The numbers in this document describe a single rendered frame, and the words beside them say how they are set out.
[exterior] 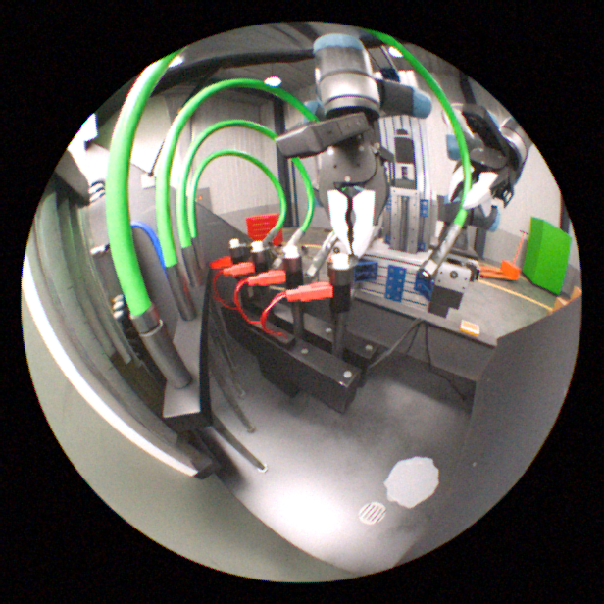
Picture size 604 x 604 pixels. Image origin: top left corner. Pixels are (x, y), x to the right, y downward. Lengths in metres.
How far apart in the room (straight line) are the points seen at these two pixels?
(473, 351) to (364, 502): 0.39
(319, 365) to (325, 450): 0.17
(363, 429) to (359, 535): 0.22
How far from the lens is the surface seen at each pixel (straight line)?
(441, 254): 0.25
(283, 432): 0.40
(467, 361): 0.54
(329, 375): 0.28
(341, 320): 0.27
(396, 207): 1.00
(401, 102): 0.43
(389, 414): 0.43
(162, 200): 0.19
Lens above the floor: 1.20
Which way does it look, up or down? 30 degrees down
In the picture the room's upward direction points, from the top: 5 degrees counter-clockwise
